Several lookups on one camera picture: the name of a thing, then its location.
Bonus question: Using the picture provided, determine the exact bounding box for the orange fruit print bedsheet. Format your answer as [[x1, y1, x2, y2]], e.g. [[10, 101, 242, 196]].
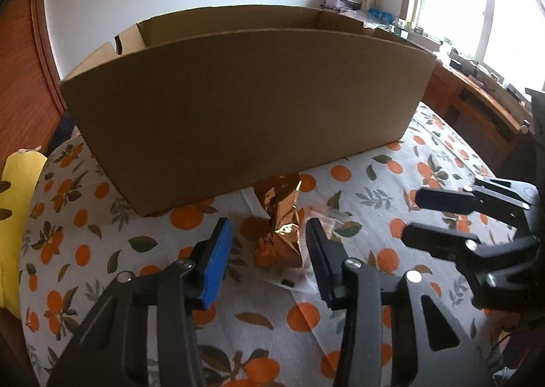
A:
[[19, 102, 537, 387]]

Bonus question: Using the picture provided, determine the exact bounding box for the person's dark grey clothing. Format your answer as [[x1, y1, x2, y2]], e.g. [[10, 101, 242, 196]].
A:
[[489, 319, 545, 387]]

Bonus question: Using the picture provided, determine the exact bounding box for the stack of pink boxes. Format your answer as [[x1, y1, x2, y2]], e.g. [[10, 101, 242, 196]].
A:
[[319, 0, 362, 15]]

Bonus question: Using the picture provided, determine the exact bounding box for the reddish wooden wardrobe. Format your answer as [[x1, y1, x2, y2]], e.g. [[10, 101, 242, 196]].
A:
[[0, 0, 79, 183]]

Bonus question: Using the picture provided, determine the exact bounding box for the yellow plush toy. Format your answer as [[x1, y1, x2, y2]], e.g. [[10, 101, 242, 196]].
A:
[[0, 151, 47, 320]]

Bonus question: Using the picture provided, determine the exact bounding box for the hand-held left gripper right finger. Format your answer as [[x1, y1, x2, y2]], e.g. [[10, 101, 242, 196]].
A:
[[304, 218, 490, 387]]

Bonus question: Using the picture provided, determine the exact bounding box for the wooden desk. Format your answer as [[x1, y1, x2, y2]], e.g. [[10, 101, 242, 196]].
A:
[[362, 27, 535, 177]]

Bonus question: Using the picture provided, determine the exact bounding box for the brown cardboard box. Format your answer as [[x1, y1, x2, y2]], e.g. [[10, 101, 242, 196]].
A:
[[61, 6, 437, 217]]

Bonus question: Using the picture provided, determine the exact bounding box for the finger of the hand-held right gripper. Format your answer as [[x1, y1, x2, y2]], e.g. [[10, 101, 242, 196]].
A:
[[415, 176, 539, 226], [402, 223, 531, 281]]

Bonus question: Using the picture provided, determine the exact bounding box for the shiny golden brown snack packet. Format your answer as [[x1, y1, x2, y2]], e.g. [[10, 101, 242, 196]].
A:
[[253, 174, 309, 270]]

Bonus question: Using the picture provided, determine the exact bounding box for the black cable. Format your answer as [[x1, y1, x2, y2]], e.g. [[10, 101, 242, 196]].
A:
[[485, 327, 524, 371]]

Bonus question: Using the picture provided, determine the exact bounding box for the small clear snack wrapper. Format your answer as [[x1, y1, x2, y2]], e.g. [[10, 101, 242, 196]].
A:
[[307, 206, 353, 238]]

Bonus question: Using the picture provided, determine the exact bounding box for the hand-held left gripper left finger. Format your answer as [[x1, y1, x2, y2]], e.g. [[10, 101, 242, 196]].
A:
[[45, 217, 234, 387]]

